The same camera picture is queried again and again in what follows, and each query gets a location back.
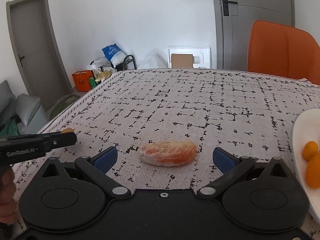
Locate small tangerine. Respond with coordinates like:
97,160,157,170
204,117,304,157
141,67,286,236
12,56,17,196
305,154,320,189
302,141,319,161

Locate white ceramic plate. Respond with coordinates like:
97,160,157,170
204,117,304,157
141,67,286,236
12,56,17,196
291,108,319,223

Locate peeled pomelo segment back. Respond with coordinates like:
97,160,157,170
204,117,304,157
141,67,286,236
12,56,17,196
140,140,197,167

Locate brown kiwi back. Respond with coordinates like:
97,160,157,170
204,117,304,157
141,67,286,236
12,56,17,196
61,128,74,133

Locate person's left hand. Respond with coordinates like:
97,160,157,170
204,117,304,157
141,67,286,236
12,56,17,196
0,167,18,224

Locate grey cushion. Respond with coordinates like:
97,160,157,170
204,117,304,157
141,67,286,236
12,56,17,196
15,94,41,126

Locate orange box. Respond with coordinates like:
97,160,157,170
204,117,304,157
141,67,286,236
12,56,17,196
72,70,93,92

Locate grey door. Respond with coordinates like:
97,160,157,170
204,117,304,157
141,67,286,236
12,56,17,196
6,0,72,110
213,0,295,71

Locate black metal rack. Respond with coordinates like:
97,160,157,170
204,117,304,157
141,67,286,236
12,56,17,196
98,55,137,72

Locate blue white bag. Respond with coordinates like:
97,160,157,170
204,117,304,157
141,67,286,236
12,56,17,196
102,44,126,67

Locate orange chair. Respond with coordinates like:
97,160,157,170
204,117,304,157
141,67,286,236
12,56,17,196
247,21,319,85

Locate white framed board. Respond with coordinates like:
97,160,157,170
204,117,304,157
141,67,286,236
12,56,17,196
168,47,211,69

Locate clear plastic bag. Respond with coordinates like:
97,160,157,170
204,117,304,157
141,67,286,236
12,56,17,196
138,48,168,70

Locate brown cardboard piece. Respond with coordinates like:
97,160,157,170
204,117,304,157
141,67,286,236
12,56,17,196
171,54,193,69

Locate black door handle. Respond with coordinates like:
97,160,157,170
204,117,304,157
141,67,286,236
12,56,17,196
222,0,237,16

